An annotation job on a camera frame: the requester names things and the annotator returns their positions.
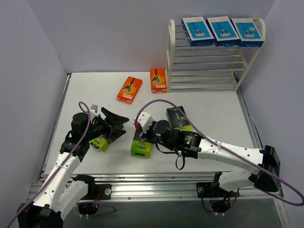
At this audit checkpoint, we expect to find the black green razor box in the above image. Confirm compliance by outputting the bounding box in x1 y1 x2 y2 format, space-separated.
130 129 152 159
90 135 111 152
166 107 192 131

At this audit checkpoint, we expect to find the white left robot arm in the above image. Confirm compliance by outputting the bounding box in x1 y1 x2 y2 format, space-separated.
17 108 129 228

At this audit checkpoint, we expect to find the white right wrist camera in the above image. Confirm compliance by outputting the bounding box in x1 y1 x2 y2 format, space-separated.
134 112 155 133

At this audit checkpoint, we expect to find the orange Gillette razor box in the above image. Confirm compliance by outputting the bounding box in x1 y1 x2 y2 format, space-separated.
150 68 167 93
117 76 143 104

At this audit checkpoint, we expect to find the cream metal wire shelf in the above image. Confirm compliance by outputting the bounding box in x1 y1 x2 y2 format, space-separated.
166 19 262 92

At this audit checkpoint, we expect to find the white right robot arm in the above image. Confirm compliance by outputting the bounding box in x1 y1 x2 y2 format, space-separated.
141 120 280 196

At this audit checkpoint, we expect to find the blue white Harry's razor box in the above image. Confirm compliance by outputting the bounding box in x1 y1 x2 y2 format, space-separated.
206 16 240 47

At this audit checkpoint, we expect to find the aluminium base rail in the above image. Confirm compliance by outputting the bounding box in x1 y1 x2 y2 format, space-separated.
26 172 285 204

